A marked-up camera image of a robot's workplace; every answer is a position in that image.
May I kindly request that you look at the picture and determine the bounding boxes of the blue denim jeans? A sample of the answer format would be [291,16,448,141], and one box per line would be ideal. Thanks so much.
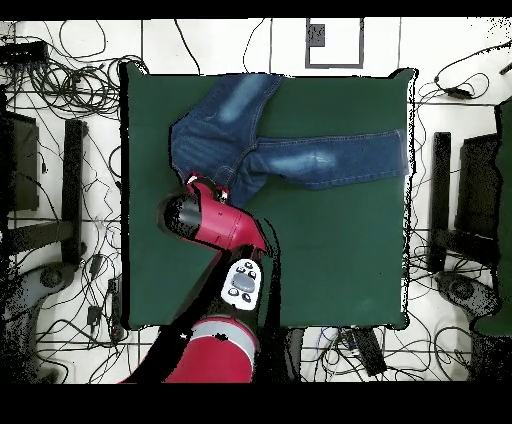
[169,72,410,209]

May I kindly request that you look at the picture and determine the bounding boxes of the black stand base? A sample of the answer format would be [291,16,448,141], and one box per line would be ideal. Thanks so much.
[427,131,501,275]
[5,118,88,267]

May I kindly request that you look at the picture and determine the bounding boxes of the black power strip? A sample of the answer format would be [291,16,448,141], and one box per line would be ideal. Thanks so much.
[107,277,124,341]
[0,40,50,64]
[349,326,388,377]

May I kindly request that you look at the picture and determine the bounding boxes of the dark green table cloth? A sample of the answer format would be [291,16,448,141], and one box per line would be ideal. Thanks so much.
[119,61,419,331]

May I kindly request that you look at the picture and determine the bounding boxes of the black box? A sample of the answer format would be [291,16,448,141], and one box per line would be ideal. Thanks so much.
[0,110,40,213]
[454,133,501,238]

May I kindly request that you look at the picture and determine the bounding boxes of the grey wheeled chair base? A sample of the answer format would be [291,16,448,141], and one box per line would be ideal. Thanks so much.
[434,270,501,321]
[0,261,79,383]

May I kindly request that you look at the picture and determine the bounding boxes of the dark green spare cloth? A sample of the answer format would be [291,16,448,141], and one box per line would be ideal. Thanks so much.
[473,97,512,337]

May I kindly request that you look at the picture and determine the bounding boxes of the black cable tangle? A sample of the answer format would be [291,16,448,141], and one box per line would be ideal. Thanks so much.
[3,19,147,121]

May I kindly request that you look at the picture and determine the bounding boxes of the grey square floor frame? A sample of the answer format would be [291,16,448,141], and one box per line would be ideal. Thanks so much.
[304,17,366,70]

